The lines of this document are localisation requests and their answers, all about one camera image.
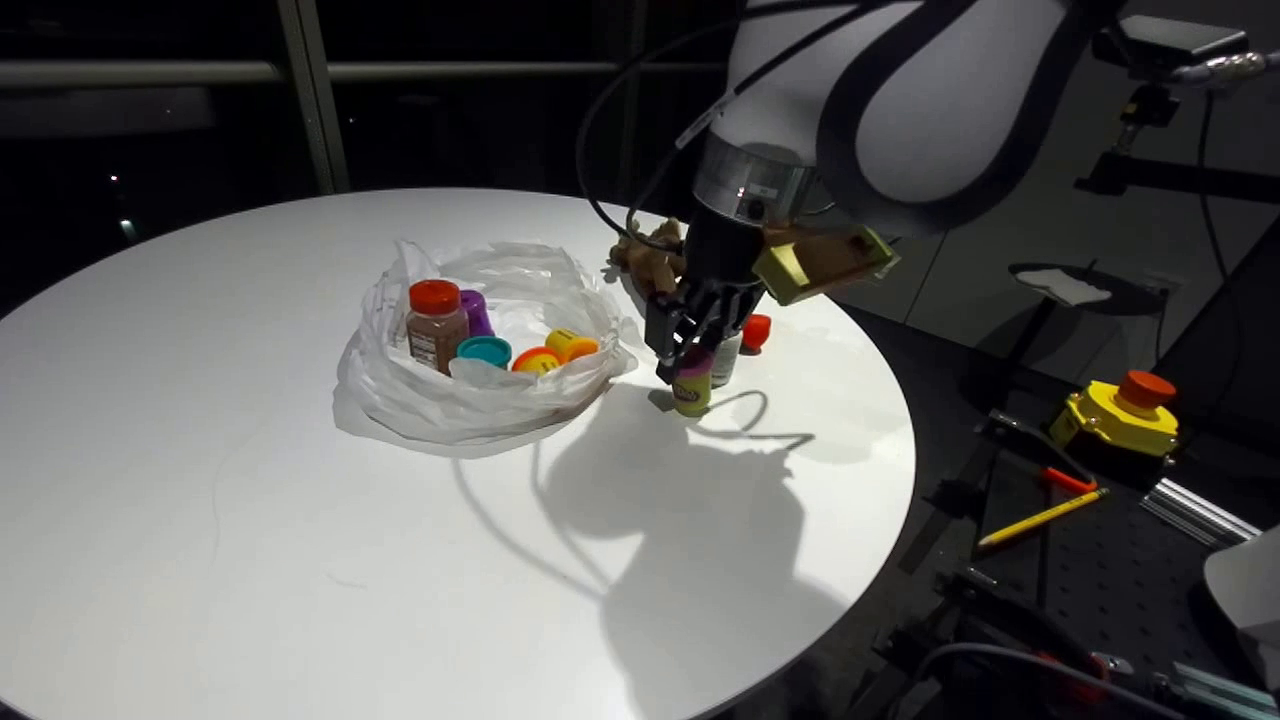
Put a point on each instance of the aluminium rail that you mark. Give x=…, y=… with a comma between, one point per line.
x=1200, y=511

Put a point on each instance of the grey window post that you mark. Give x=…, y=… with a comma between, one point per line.
x=314, y=92

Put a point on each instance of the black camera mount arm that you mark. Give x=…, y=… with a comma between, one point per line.
x=1173, y=174

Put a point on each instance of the yellow-green wrist camera box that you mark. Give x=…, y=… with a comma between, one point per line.
x=824, y=266

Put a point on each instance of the brown plush moose toy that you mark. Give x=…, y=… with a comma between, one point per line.
x=647, y=266

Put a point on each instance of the white plastic bag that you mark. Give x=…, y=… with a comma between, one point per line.
x=427, y=400

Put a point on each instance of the yellow tub red-orange lid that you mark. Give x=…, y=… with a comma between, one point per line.
x=577, y=344

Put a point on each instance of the spice jar red lid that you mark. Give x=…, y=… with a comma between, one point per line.
x=435, y=326

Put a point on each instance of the yellow tub teal lid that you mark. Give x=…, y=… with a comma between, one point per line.
x=487, y=355

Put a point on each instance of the white rounded object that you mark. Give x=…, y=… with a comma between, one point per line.
x=1252, y=592

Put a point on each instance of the grey window crossbar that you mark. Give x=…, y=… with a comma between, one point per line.
x=161, y=72

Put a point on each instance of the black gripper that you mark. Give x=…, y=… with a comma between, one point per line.
x=720, y=266

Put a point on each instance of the white plate on stand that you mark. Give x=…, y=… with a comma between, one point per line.
x=1062, y=286

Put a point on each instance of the small red lid tub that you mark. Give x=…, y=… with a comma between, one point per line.
x=759, y=335

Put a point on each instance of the yellow red emergency stop button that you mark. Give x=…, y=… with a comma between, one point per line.
x=1121, y=418

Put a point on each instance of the black exterior camera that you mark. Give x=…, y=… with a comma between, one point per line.
x=1184, y=37

